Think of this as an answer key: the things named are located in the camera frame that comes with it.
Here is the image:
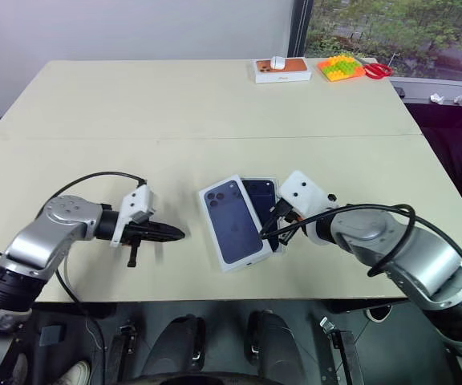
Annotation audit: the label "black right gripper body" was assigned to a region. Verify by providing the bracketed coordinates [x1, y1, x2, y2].
[269, 198, 303, 230]

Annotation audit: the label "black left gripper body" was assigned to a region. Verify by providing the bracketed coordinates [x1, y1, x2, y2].
[120, 221, 155, 269]

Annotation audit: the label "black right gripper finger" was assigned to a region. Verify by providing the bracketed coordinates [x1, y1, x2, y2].
[277, 224, 298, 247]
[259, 211, 290, 238]

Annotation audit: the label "dark blue smartphone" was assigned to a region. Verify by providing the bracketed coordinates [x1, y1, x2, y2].
[241, 178, 279, 230]
[238, 173, 285, 255]

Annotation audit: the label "white phone box lid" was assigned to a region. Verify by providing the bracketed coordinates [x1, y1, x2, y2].
[197, 172, 275, 274]

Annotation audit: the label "orange phone box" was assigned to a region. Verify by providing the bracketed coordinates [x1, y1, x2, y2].
[253, 57, 314, 86]

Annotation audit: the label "dark rounded robot leg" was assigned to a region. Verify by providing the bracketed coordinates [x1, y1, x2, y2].
[144, 314, 207, 378]
[245, 309, 306, 378]

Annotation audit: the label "white shoe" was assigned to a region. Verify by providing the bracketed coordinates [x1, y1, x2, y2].
[55, 359, 92, 385]

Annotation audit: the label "colourful building block stack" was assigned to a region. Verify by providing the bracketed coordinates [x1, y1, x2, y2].
[317, 55, 367, 83]

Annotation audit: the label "red scissors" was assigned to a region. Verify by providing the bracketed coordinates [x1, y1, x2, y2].
[363, 53, 394, 80]

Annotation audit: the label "person's dark trousers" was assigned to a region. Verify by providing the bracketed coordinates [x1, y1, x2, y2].
[405, 102, 462, 236]

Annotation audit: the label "grey window sill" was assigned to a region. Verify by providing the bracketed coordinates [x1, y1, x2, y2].
[388, 76, 462, 107]

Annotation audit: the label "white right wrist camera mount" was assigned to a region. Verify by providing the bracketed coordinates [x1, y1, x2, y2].
[276, 170, 338, 221]

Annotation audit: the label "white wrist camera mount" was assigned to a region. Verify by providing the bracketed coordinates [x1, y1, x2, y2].
[109, 184, 157, 248]
[276, 170, 338, 221]

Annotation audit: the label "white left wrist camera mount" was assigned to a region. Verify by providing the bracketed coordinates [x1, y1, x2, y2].
[109, 184, 157, 248]

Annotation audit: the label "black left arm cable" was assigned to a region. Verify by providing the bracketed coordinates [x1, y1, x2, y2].
[38, 171, 150, 304]

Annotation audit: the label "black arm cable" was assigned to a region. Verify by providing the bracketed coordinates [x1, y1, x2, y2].
[261, 203, 419, 278]
[38, 171, 150, 304]

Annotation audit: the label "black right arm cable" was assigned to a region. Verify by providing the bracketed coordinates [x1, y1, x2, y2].
[261, 203, 419, 278]

